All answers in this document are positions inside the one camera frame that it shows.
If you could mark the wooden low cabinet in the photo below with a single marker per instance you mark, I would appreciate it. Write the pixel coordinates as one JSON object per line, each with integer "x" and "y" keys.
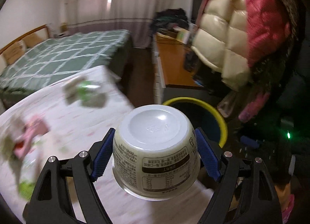
{"x": 171, "y": 79}

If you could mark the green clear jar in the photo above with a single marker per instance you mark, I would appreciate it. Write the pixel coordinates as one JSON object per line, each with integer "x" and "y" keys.
{"x": 91, "y": 94}

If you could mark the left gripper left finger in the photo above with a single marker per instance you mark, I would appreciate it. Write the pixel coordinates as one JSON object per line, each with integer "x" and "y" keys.
{"x": 50, "y": 201}

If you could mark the red puffer jacket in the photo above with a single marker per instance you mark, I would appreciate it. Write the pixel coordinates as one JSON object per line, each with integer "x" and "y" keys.
{"x": 267, "y": 27}

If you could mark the brown pillow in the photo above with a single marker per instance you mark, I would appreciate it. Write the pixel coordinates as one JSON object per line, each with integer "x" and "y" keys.
{"x": 14, "y": 52}
{"x": 32, "y": 40}

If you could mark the right brown pillow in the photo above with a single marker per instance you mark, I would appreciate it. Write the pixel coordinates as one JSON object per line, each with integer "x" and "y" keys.
{"x": 32, "y": 40}

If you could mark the pink strawberry milk carton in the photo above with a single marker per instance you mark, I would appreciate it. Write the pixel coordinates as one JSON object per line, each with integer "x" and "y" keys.
{"x": 36, "y": 126}

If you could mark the cream puffer jacket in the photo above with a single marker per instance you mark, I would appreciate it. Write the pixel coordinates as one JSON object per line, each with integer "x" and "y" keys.
{"x": 221, "y": 41}

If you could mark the green plastic snack bag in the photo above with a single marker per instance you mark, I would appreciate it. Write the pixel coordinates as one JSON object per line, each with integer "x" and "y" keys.
{"x": 28, "y": 175}

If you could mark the pink striped curtains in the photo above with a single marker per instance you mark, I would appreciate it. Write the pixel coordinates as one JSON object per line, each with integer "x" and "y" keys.
{"x": 135, "y": 16}

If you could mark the floral white tablecloth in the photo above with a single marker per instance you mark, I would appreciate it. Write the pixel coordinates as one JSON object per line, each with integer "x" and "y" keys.
{"x": 74, "y": 128}

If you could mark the yellow rimmed trash bin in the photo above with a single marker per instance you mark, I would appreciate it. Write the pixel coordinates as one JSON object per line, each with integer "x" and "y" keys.
{"x": 202, "y": 115}

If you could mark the white yogurt cup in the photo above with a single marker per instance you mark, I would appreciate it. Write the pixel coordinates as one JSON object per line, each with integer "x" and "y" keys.
{"x": 155, "y": 153}

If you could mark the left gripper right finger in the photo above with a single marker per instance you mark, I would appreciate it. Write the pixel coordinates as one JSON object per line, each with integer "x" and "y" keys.
{"x": 245, "y": 192}

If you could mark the green plaid bed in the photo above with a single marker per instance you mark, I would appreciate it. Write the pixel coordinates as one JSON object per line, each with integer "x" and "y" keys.
{"x": 56, "y": 59}

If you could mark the white plastic bottle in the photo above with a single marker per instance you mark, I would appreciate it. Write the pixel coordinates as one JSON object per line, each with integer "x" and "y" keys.
{"x": 70, "y": 88}

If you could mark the left brown pillow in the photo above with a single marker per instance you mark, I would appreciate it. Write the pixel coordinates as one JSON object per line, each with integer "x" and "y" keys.
{"x": 14, "y": 52}

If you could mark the black television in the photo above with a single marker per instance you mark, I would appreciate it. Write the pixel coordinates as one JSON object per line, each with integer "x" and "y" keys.
{"x": 195, "y": 10}

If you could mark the clothes pile by curtain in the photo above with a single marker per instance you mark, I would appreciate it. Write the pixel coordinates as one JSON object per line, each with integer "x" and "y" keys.
{"x": 169, "y": 18}

